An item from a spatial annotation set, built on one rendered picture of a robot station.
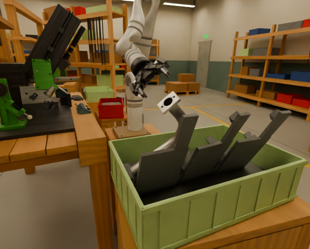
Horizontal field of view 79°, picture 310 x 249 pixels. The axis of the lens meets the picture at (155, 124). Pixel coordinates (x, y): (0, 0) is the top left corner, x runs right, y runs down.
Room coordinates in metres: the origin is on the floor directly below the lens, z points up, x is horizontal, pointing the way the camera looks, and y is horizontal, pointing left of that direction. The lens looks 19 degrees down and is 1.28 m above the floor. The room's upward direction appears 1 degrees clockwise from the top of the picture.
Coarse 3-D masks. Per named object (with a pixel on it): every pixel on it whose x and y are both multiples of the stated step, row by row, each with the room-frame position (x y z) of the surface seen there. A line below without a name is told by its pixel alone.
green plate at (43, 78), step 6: (36, 60) 1.37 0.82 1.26; (42, 60) 1.39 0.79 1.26; (48, 60) 1.40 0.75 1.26; (36, 66) 1.36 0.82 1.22; (42, 66) 1.37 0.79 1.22; (48, 66) 1.39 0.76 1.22; (36, 72) 1.35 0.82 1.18; (42, 72) 1.36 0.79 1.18; (48, 72) 1.38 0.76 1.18; (36, 78) 1.34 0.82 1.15; (42, 78) 1.35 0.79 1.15; (48, 78) 1.37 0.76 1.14; (36, 84) 1.32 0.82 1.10; (42, 84) 1.34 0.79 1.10; (48, 84) 1.35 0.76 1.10
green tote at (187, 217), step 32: (224, 128) 0.95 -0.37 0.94; (128, 160) 0.74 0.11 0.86; (256, 160) 0.75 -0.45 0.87; (288, 160) 0.63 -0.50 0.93; (128, 192) 0.45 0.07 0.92; (192, 192) 0.41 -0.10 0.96; (224, 192) 0.44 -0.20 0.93; (256, 192) 0.50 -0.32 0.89; (288, 192) 0.57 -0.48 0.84; (160, 224) 0.36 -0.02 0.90; (192, 224) 0.40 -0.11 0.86; (224, 224) 0.45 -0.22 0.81
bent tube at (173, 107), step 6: (168, 96) 0.49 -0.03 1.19; (174, 96) 0.48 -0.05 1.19; (162, 102) 0.49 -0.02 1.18; (168, 102) 0.50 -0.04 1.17; (174, 102) 0.46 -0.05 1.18; (162, 108) 0.47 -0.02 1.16; (168, 108) 0.46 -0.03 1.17; (174, 108) 0.47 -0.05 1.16; (180, 108) 0.49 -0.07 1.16; (174, 114) 0.49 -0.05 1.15; (180, 114) 0.49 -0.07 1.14; (174, 138) 0.53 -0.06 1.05; (162, 144) 0.54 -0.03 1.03; (168, 144) 0.53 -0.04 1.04; (156, 150) 0.53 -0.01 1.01; (138, 162) 0.53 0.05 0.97; (132, 168) 0.52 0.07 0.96
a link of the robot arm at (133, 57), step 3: (132, 54) 0.73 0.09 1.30; (135, 54) 0.72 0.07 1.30; (138, 54) 0.72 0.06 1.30; (141, 54) 0.72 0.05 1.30; (129, 57) 0.73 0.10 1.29; (132, 57) 0.71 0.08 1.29; (135, 57) 0.70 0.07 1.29; (129, 60) 0.72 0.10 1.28; (132, 60) 0.70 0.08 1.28; (129, 63) 0.71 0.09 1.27; (129, 66) 0.71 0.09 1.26; (156, 75) 0.75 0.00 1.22; (153, 78) 0.75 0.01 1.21; (150, 81) 0.75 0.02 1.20
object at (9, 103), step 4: (4, 100) 1.02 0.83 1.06; (8, 100) 1.03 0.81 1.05; (12, 100) 1.07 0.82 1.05; (8, 104) 1.03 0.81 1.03; (12, 104) 1.05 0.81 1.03; (8, 108) 1.02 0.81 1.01; (16, 108) 1.05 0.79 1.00; (12, 112) 1.03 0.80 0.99; (16, 112) 1.04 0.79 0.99; (20, 112) 1.05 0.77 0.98; (24, 112) 1.06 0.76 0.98; (20, 116) 1.04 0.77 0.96
